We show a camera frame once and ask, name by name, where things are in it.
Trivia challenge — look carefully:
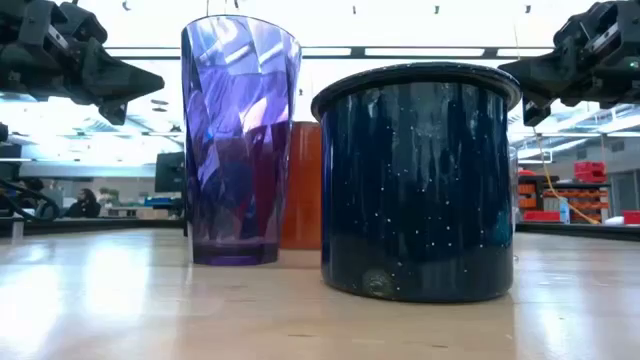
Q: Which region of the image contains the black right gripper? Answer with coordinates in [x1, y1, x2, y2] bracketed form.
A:
[498, 0, 640, 127]

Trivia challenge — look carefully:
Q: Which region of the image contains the yellow hanging cable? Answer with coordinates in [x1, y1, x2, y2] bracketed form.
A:
[532, 127, 601, 225]

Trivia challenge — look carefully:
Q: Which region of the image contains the flat red bin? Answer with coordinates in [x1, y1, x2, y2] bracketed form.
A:
[522, 210, 562, 223]

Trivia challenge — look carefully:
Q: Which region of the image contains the orange-red mug white inside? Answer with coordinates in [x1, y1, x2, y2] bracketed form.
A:
[279, 121, 324, 251]

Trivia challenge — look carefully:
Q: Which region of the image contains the rack with orange bins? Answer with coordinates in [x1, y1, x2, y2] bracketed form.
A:
[517, 172, 611, 224]

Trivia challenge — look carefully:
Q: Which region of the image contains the red storage bin stack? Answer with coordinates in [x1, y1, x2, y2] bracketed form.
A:
[573, 160, 608, 184]

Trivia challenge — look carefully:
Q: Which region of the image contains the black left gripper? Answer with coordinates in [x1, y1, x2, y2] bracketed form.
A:
[0, 0, 165, 126]

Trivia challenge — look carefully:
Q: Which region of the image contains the black ceiling light rail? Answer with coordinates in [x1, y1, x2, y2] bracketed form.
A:
[104, 46, 556, 60]

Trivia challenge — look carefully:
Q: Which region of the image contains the black metal table frame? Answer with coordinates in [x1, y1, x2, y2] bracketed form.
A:
[0, 217, 640, 242]

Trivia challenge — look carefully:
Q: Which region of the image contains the purple faceted plastic tumbler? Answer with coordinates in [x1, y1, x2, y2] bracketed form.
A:
[180, 13, 303, 267]

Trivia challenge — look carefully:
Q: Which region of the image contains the black monitor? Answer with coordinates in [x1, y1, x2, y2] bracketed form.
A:
[153, 151, 187, 194]

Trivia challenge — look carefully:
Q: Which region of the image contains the dark blue speckled enamel mug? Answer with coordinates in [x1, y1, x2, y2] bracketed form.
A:
[310, 61, 523, 304]

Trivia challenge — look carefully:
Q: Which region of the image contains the person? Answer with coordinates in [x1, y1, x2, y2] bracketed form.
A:
[63, 188, 102, 219]

